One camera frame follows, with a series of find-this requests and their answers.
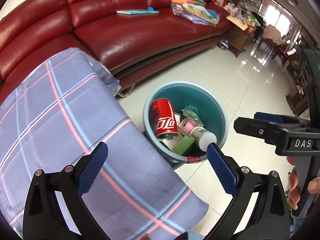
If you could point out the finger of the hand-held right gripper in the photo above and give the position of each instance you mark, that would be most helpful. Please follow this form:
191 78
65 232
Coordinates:
260 130
268 117

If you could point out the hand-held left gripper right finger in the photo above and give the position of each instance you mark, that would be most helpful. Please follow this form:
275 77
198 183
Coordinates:
222 170

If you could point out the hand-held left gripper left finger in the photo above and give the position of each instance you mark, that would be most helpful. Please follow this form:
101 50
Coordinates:
92 167

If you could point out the white green yogurt cup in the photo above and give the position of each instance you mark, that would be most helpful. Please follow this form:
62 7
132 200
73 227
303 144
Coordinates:
203 137

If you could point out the green carton box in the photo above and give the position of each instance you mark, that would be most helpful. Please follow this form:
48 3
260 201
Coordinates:
183 146

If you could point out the teal round bin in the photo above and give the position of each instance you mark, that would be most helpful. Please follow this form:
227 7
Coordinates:
212 110

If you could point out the pink paper cup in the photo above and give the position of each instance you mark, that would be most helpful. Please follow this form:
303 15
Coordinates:
188 125

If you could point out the red soda can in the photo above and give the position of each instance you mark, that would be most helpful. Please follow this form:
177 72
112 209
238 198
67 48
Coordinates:
163 120

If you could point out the person's right hand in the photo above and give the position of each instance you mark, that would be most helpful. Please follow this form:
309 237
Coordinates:
294 182

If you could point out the wooden cabinet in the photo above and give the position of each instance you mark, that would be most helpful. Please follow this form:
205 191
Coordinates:
297 101

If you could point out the blue plaid tablecloth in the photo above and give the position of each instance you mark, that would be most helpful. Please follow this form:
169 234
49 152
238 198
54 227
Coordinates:
62 130

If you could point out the dining table with chairs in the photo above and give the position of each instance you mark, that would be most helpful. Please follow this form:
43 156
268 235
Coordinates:
275 42

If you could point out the wooden side table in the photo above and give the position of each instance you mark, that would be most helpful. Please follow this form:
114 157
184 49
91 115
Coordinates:
241 38

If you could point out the small patterned ball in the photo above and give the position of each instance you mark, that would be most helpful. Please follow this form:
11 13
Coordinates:
223 44

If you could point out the pile of toys and books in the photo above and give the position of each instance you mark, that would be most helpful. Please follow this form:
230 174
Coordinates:
197 7

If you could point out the red leather sofa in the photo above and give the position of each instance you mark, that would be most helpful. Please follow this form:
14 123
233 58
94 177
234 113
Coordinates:
130 32

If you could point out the small blue cap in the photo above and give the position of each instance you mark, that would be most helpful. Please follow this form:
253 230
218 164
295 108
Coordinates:
151 9

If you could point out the thin picture book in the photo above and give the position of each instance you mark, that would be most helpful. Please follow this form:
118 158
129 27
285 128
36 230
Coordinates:
135 11

